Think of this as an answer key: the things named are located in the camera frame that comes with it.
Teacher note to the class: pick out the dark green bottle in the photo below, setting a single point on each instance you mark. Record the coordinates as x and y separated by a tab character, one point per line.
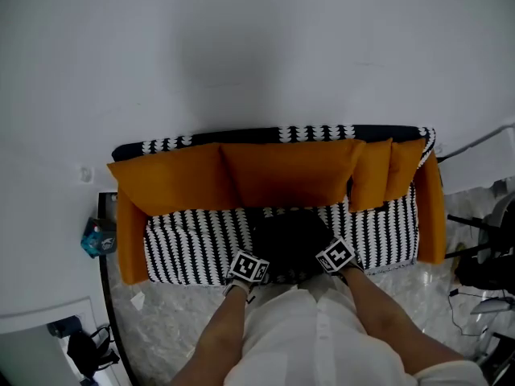
64	327

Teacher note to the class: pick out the person's right forearm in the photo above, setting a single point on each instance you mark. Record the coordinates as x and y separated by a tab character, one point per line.
386	320

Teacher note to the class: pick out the black backpack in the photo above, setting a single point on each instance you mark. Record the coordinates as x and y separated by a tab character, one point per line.
289	243

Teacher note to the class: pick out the white paper scrap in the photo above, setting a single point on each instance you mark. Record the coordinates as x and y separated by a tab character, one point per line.
137	302

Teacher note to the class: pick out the black white striped pillow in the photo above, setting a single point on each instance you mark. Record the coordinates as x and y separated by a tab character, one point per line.
193	243

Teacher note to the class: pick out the white wall socket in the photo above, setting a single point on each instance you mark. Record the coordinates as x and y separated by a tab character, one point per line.
86	174

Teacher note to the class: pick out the large orange cushion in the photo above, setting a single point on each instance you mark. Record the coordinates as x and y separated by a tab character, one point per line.
289	171
173	183

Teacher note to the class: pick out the orange sofa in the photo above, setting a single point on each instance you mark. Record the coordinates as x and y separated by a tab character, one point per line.
432	215

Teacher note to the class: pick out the person's white shirt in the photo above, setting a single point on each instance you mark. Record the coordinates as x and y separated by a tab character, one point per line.
314	336

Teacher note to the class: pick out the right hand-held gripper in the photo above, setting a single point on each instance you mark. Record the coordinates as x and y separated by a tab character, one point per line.
336	254

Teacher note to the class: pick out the grey chair black legs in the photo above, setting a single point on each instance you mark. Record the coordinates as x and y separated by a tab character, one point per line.
491	223

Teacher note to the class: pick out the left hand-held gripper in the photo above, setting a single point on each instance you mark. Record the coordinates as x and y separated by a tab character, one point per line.
247	265

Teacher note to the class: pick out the person's left forearm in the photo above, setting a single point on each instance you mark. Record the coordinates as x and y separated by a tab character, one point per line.
217	336

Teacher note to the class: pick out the teal tissue pack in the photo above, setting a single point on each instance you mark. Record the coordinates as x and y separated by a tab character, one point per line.
98	237

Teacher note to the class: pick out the small orange cushion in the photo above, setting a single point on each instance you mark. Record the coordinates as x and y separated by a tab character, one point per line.
368	175
402	167

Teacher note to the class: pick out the black shoulder bag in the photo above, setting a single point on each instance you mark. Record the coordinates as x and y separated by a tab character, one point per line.
90	354

